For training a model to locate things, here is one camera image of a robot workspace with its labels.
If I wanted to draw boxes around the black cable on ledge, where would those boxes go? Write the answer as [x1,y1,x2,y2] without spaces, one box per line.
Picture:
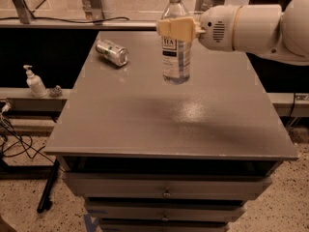
[0,15,130,24]

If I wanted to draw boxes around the small crumpled foil object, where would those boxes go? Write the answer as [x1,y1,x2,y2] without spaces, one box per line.
[49,85,62,98]

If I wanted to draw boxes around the silver green soda can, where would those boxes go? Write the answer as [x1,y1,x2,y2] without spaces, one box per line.
[95,40,128,67]

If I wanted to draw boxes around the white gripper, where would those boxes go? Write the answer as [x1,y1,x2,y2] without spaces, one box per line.
[156,6,240,51]

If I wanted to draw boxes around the grey drawer cabinet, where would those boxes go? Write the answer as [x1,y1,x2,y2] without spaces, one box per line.
[46,32,297,232]

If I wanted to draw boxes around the white pump dispenser bottle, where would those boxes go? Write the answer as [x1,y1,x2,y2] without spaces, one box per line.
[23,65,47,98]

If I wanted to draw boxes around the black metal stand leg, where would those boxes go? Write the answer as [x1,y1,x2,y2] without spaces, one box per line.
[37,160,60,214]

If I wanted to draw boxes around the clear plastic water bottle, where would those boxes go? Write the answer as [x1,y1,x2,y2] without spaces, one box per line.
[161,0,191,85]

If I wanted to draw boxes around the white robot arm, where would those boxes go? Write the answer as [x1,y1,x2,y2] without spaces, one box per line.
[156,0,309,66]

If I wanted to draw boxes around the black cables on floor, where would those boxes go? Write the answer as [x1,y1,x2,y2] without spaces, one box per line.
[0,101,56,164]

